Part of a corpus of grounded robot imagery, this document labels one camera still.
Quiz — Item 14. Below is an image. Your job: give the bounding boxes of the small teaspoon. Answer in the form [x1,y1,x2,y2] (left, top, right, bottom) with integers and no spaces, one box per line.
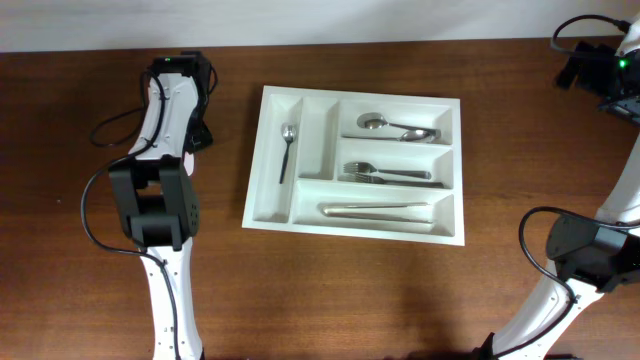
[279,123,298,184]

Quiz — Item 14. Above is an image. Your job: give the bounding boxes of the large spoon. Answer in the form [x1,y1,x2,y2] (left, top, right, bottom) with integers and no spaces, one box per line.
[343,129,441,143]
[356,112,432,132]

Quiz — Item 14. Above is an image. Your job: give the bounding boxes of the metal fork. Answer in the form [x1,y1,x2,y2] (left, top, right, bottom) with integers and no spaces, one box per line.
[339,173,446,189]
[343,162,432,180]

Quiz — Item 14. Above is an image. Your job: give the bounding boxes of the metal tongs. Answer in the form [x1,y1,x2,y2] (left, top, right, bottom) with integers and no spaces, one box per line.
[318,202,435,224]

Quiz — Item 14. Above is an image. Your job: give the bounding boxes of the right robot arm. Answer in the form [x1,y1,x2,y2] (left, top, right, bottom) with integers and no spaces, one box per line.
[469,16,639,360]

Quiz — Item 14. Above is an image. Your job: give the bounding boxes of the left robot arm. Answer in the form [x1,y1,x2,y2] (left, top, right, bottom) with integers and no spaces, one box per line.
[109,51,215,359]

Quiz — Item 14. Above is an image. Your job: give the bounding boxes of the pink plastic knife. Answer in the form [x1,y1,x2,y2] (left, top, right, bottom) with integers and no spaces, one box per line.
[184,152,195,176]

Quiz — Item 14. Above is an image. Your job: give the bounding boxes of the white cutlery tray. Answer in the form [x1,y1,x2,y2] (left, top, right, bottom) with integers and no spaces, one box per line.
[242,86,465,246]

